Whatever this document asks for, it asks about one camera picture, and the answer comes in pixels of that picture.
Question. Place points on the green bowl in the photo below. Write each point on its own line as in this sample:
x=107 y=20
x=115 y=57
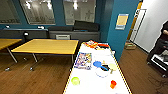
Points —
x=75 y=81

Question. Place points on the orange cup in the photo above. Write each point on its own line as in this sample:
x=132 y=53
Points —
x=113 y=84

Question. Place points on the red orange flat package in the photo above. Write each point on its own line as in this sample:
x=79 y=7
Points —
x=90 y=44

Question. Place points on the colourful game box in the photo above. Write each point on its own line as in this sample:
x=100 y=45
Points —
x=83 y=61

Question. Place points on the dark grey sofa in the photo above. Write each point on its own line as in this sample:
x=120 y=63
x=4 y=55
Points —
x=83 y=33
x=20 y=33

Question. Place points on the red flat object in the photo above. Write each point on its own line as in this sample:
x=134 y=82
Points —
x=104 y=45

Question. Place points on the yellow round paddle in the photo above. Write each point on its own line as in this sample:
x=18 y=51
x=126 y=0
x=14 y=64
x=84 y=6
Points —
x=113 y=67

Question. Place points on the white work table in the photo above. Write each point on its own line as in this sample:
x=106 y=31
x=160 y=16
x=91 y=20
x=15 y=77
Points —
x=96 y=83

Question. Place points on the cardboard box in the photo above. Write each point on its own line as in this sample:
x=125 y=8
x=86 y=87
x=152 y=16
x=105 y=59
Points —
x=130 y=45

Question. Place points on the small white object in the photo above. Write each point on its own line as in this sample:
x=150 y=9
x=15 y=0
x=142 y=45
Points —
x=41 y=27

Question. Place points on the white double door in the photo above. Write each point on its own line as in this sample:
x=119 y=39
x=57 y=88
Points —
x=153 y=23

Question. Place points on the black wheeled cart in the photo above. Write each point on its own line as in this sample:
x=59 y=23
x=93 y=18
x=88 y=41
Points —
x=158 y=61

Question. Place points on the person in dark clothes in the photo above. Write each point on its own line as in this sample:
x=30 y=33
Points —
x=165 y=33

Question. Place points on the interior glass wall window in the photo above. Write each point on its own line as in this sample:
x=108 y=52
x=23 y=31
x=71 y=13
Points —
x=8 y=11
x=80 y=11
x=38 y=11

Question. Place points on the beige framed wall notice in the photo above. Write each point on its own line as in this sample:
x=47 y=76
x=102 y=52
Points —
x=122 y=21

